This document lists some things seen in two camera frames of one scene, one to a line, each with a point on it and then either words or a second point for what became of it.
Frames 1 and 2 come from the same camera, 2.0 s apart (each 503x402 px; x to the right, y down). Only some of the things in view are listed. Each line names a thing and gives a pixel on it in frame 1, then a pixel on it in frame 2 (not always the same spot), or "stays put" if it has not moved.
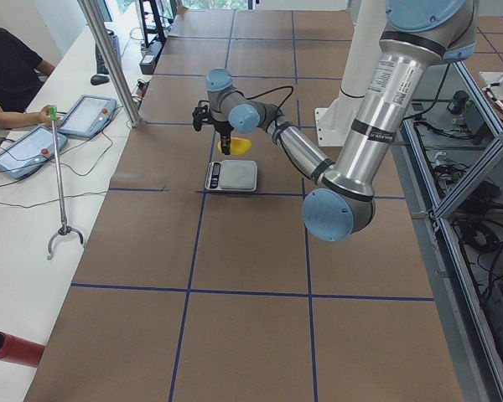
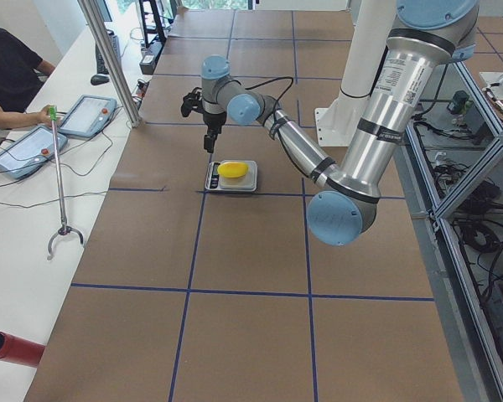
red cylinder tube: x=3 y=346 stays put
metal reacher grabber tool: x=64 y=229 stays put
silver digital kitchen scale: x=232 y=176 stays put
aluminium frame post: x=105 y=48 stays put
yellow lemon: x=238 y=146 to x=232 y=169
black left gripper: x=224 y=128 to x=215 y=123
